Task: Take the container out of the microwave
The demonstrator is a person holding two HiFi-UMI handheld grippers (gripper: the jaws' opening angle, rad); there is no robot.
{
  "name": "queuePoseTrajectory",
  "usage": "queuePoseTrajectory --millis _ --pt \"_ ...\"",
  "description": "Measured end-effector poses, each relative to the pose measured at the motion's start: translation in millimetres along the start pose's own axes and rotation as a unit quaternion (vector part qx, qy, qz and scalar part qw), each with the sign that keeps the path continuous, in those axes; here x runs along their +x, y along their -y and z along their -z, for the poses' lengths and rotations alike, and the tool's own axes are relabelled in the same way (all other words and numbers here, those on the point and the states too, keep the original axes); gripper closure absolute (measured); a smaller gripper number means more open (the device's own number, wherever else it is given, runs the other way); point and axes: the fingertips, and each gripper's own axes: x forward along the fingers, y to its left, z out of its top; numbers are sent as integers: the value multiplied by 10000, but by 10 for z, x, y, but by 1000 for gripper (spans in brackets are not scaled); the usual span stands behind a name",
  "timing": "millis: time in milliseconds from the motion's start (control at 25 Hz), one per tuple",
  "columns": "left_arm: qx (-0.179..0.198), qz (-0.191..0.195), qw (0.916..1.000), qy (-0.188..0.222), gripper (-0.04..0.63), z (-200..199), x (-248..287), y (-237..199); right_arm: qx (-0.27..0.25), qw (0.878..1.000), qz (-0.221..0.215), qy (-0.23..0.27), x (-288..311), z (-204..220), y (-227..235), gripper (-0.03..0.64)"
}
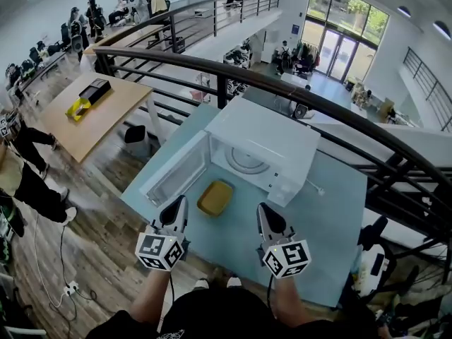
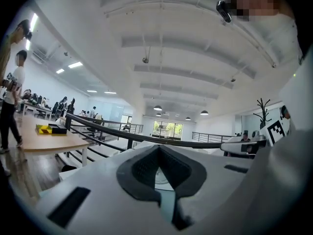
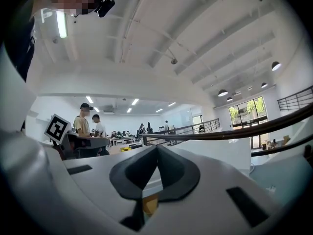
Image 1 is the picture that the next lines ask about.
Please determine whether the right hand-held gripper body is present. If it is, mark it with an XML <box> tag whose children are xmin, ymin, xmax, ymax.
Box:
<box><xmin>256</xmin><ymin>233</ymin><xmax>312</xmax><ymax>280</ymax></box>

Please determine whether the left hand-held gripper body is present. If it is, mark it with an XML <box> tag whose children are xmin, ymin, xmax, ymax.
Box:
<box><xmin>135</xmin><ymin>226</ymin><xmax>192</xmax><ymax>271</ymax></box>

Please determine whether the yellow rectangular dish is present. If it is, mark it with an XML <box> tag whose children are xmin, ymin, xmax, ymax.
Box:
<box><xmin>196</xmin><ymin>180</ymin><xmax>234</xmax><ymax>218</ymax></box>

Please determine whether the white microwave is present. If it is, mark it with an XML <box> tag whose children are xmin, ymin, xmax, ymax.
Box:
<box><xmin>138</xmin><ymin>96</ymin><xmax>321</xmax><ymax>208</ymax></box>

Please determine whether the person's right forearm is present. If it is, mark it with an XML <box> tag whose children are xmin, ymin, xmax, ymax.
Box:
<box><xmin>273</xmin><ymin>276</ymin><xmax>311</xmax><ymax>326</ymax></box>

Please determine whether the person's left forearm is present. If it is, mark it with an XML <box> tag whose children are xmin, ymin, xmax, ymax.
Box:
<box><xmin>129</xmin><ymin>269</ymin><xmax>171</xmax><ymax>326</ymax></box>

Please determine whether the light blue table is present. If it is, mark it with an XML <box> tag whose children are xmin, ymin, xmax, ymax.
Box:
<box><xmin>119</xmin><ymin>102</ymin><xmax>369</xmax><ymax>309</ymax></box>

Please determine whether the white and black bicycle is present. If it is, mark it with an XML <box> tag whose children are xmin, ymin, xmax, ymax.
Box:
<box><xmin>349</xmin><ymin>215</ymin><xmax>452</xmax><ymax>307</ymax></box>

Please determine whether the black and white bin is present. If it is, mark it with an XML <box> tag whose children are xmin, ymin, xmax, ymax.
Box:
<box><xmin>124</xmin><ymin>124</ymin><xmax>151</xmax><ymax>151</ymax></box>

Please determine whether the person's black shirt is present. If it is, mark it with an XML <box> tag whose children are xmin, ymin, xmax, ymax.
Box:
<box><xmin>84</xmin><ymin>287</ymin><xmax>379</xmax><ymax>339</ymax></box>

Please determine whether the wooden table with white legs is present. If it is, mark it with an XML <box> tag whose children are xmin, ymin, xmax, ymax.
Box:
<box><xmin>39</xmin><ymin>71</ymin><xmax>167</xmax><ymax>164</ymax></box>

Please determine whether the curved black metal railing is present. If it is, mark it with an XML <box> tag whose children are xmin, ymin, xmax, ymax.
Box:
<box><xmin>93</xmin><ymin>47</ymin><xmax>452</xmax><ymax>254</ymax></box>

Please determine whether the yellow open box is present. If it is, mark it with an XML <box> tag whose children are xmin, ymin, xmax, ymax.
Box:
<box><xmin>65</xmin><ymin>97</ymin><xmax>93</xmax><ymax>122</ymax></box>

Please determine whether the black rectangular box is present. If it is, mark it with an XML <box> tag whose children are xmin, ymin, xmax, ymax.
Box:
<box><xmin>78</xmin><ymin>78</ymin><xmax>113</xmax><ymax>105</ymax></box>

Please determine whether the white metal rack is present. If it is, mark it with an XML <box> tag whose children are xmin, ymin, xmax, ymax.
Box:
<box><xmin>0</xmin><ymin>326</ymin><xmax>47</xmax><ymax>339</ymax></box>

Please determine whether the clothes rack with garments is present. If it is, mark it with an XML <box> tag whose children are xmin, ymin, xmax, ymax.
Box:
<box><xmin>292</xmin><ymin>42</ymin><xmax>321</xmax><ymax>76</ymax></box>

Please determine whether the long wooden desk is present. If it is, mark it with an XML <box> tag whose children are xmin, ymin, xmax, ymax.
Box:
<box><xmin>83</xmin><ymin>23</ymin><xmax>165</xmax><ymax>54</ymax></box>

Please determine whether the black walkway railing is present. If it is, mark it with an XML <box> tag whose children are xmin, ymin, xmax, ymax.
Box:
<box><xmin>88</xmin><ymin>0</ymin><xmax>282</xmax><ymax>54</ymax></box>

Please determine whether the black balcony railing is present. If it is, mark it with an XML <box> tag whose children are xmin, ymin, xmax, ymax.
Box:
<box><xmin>402</xmin><ymin>46</ymin><xmax>452</xmax><ymax>132</ymax></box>

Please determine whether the black floor cable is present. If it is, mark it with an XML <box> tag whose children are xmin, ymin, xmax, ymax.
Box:
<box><xmin>49</xmin><ymin>224</ymin><xmax>98</xmax><ymax>323</ymax></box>

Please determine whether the white floor cable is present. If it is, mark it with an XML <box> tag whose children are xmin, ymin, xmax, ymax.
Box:
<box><xmin>33</xmin><ymin>212</ymin><xmax>68</xmax><ymax>309</ymax></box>

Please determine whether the large glass window wall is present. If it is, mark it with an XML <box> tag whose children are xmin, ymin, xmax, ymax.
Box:
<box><xmin>302</xmin><ymin>0</ymin><xmax>390</xmax><ymax>84</ymax></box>

